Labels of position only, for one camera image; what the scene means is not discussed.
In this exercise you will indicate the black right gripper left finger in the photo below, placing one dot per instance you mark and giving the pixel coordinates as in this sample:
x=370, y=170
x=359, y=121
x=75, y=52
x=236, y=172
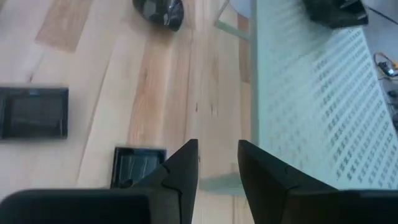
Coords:
x=183, y=186

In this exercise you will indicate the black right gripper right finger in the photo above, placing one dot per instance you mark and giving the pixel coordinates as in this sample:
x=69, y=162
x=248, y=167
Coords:
x=264, y=193

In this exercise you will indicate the small black square plate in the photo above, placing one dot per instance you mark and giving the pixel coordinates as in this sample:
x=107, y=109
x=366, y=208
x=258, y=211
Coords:
x=34, y=113
x=133, y=165

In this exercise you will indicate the black rounded wavy plate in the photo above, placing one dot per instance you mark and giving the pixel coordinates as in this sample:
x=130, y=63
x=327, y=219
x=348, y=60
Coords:
x=158, y=12

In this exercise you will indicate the black square wavy bowl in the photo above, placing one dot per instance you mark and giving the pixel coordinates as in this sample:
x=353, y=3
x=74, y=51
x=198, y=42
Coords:
x=335, y=12

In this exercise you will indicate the green perforated metal shelf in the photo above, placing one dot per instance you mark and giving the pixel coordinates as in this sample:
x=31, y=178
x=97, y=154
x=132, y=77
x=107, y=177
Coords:
x=311, y=109

